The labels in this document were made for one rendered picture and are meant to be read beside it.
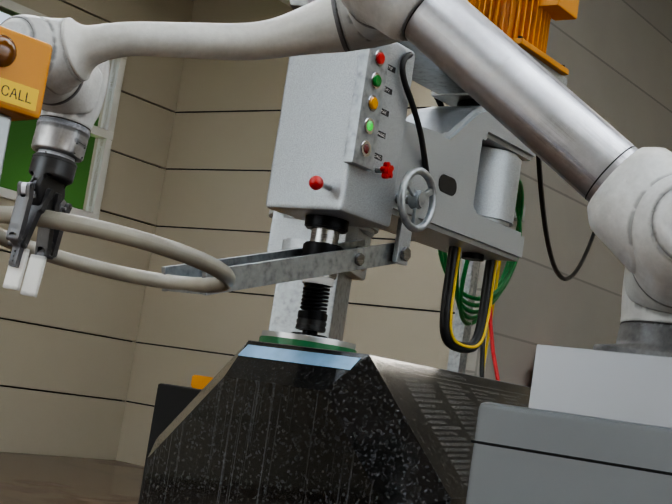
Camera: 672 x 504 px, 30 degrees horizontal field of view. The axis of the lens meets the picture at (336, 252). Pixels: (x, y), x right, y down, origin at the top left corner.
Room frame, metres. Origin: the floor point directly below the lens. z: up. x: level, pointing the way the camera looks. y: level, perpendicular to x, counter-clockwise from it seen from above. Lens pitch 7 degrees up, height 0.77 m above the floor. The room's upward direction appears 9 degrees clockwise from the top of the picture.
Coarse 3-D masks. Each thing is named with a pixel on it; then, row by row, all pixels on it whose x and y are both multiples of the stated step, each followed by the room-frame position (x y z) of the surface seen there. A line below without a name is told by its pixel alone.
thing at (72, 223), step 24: (0, 216) 2.11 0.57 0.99; (48, 216) 2.06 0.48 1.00; (72, 216) 2.06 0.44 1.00; (0, 240) 2.36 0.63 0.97; (120, 240) 2.07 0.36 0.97; (144, 240) 2.08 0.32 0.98; (168, 240) 2.10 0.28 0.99; (72, 264) 2.49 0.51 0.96; (96, 264) 2.51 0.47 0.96; (192, 264) 2.14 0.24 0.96; (216, 264) 2.18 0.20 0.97; (168, 288) 2.50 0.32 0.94; (192, 288) 2.45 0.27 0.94; (216, 288) 2.37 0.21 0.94
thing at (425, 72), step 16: (416, 48) 2.91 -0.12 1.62; (416, 64) 3.05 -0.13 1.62; (432, 64) 3.02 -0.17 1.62; (544, 64) 3.29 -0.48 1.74; (416, 80) 3.20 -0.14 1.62; (432, 80) 3.17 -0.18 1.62; (448, 80) 3.15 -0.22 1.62; (560, 80) 3.37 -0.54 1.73; (432, 96) 3.32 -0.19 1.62; (448, 96) 3.29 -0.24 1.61; (464, 96) 3.26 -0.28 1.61
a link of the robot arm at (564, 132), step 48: (384, 0) 1.76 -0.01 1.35; (432, 0) 1.75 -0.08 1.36; (432, 48) 1.77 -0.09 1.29; (480, 48) 1.73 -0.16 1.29; (480, 96) 1.75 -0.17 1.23; (528, 96) 1.71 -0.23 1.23; (576, 96) 1.72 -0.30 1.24; (528, 144) 1.74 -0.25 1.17; (576, 144) 1.69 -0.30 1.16; (624, 144) 1.69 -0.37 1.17; (624, 192) 1.64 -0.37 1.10; (624, 240) 1.65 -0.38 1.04
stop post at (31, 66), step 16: (0, 32) 1.20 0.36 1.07; (16, 32) 1.21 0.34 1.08; (16, 48) 1.21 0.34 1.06; (32, 48) 1.22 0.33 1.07; (48, 48) 1.24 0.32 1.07; (16, 64) 1.21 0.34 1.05; (32, 64) 1.23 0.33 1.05; (48, 64) 1.24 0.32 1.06; (0, 80) 1.20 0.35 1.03; (16, 80) 1.22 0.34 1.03; (32, 80) 1.23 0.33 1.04; (0, 96) 1.20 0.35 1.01; (16, 96) 1.22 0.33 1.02; (32, 96) 1.23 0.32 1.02; (0, 112) 1.23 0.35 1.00; (16, 112) 1.22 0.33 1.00; (32, 112) 1.23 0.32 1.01; (0, 128) 1.23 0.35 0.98; (0, 144) 1.23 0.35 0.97; (0, 160) 1.24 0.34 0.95; (0, 176) 1.24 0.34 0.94
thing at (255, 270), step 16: (240, 256) 2.67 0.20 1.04; (256, 256) 2.71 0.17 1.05; (272, 256) 2.76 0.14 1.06; (288, 256) 2.80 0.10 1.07; (304, 256) 2.67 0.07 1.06; (320, 256) 2.71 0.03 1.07; (336, 256) 2.76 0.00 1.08; (352, 256) 2.81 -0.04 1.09; (368, 256) 2.86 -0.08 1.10; (384, 256) 2.91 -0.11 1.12; (176, 272) 2.52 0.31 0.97; (192, 272) 2.56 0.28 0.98; (240, 272) 2.51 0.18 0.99; (256, 272) 2.55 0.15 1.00; (272, 272) 2.59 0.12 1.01; (288, 272) 2.63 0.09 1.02; (304, 272) 2.68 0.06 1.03; (320, 272) 2.72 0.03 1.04; (336, 272) 2.77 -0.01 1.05; (240, 288) 2.52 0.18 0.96
